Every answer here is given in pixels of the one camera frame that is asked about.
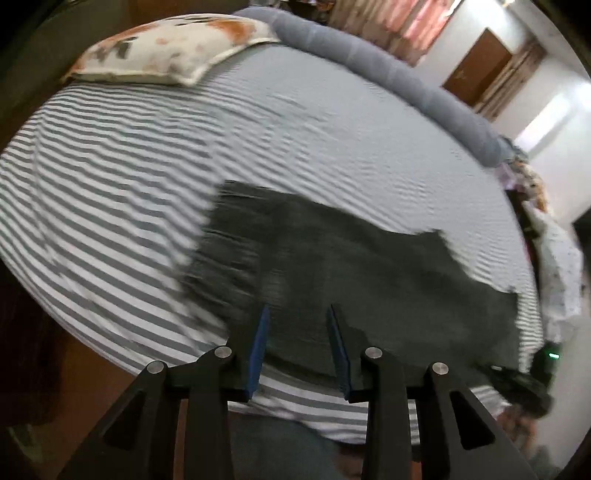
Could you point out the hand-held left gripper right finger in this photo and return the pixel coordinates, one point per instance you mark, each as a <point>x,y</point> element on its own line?
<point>339,355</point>

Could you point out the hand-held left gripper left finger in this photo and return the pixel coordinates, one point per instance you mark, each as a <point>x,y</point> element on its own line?
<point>257,355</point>

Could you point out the dark grey denim pants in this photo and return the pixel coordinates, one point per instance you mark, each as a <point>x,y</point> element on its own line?
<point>346,258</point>

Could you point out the person's grey clothing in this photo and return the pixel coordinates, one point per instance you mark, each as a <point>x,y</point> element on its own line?
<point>277,447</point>

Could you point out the white dotted cloth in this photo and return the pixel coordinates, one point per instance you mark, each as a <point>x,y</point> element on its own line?
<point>561,277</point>

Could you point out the grey white striped bed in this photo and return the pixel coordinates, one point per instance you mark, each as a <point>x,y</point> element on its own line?
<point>138,184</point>

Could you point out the pile of colourful clothes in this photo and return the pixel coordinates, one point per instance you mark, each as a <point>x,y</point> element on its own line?
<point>524,175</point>

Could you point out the grey bolster pillow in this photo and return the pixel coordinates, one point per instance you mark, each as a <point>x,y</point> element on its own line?
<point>369,60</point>

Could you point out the brown wooden door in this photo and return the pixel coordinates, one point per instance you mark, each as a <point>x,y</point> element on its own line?
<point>475,69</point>

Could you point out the white orange printed pillow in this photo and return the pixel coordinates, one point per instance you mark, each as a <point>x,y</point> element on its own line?
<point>161,50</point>

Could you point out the pink curtain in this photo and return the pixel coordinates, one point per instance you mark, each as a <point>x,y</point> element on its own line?
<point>425,23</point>

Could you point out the wooden door frame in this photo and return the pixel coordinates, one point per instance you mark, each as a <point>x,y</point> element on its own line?
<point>512,78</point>

